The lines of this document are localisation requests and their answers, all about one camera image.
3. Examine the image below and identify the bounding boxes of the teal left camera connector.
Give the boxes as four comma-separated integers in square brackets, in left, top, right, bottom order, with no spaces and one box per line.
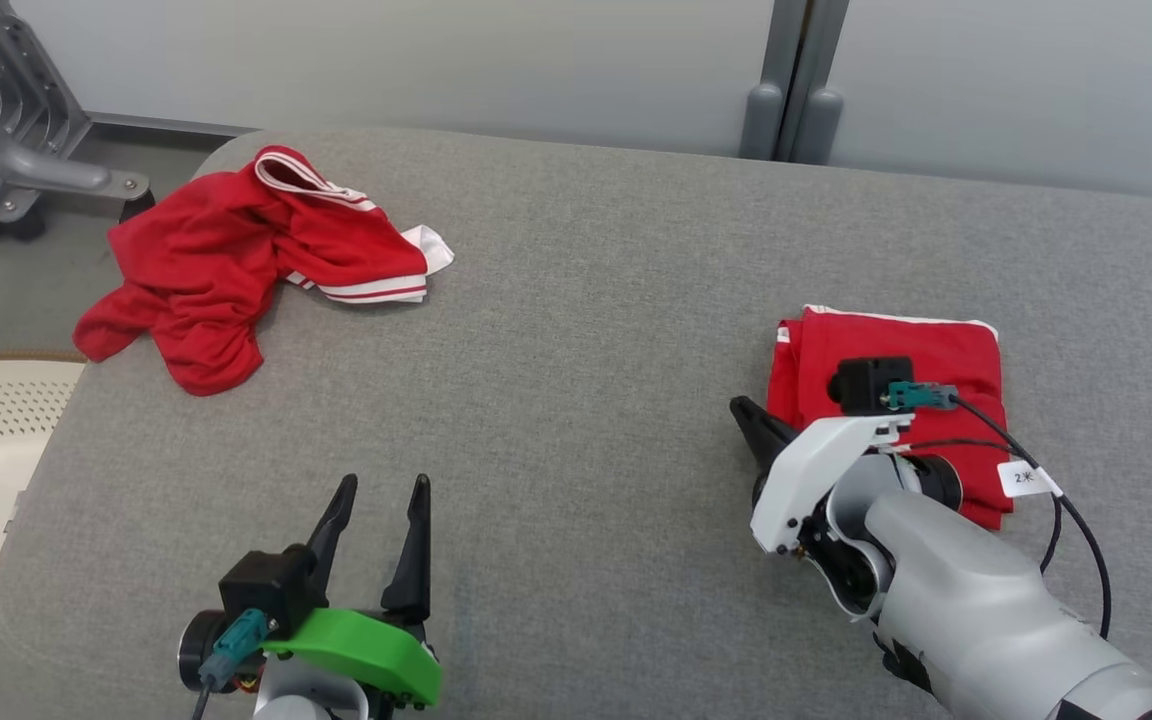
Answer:
[198,608,270,693]

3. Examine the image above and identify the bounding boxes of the grey partition post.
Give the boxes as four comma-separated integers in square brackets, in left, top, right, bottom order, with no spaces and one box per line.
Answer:
[739,0,809,161]
[791,0,852,166]

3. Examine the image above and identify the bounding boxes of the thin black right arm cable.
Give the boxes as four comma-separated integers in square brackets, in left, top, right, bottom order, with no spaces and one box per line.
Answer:
[901,438,1064,576]

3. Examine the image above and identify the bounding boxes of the red shirt white sleeves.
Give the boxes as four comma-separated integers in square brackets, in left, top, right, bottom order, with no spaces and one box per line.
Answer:
[73,145,455,398]

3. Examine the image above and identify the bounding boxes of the grey partition base rail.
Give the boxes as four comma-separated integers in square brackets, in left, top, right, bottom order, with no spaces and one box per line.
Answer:
[0,88,257,138]

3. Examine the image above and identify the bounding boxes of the teal camera connector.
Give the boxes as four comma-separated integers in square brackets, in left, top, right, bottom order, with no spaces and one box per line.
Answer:
[886,381,960,412]
[198,608,270,693]

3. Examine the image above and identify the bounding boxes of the grey metal stand frame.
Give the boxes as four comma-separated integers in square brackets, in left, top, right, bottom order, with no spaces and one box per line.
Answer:
[0,0,152,241]

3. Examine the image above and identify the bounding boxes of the white right cable tag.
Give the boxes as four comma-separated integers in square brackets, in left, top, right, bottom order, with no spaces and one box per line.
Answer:
[996,459,1064,499]

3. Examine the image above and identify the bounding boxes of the red garment wide white stripe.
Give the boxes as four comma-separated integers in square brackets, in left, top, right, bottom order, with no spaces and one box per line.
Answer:
[766,305,1015,531]

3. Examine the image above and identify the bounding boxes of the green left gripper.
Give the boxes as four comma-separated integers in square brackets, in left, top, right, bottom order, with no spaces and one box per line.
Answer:
[261,474,445,711]

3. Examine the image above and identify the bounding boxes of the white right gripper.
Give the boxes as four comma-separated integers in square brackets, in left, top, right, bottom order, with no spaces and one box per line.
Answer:
[730,396,915,557]

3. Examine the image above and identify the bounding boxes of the black right camera cable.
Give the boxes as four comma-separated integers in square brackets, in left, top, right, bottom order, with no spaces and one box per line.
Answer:
[951,395,1114,641]

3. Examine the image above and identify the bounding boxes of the teal right camera connector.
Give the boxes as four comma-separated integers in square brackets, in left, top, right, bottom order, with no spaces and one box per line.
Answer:
[886,381,960,412]

